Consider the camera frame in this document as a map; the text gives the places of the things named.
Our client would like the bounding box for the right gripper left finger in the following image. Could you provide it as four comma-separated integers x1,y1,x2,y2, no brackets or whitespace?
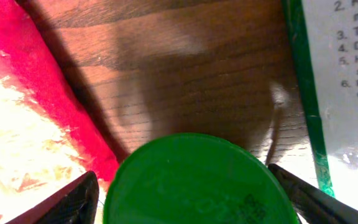
7,171,99,224

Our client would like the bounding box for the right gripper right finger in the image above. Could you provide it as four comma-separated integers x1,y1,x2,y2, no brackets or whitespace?
268,164,358,224

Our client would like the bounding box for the orange red snack pouch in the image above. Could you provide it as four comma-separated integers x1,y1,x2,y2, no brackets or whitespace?
0,1,119,223

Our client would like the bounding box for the green lid white jar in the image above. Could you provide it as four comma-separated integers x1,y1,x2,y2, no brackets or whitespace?
103,133,298,224

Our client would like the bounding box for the green snack packet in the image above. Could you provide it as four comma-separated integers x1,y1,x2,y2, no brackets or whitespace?
283,0,358,210

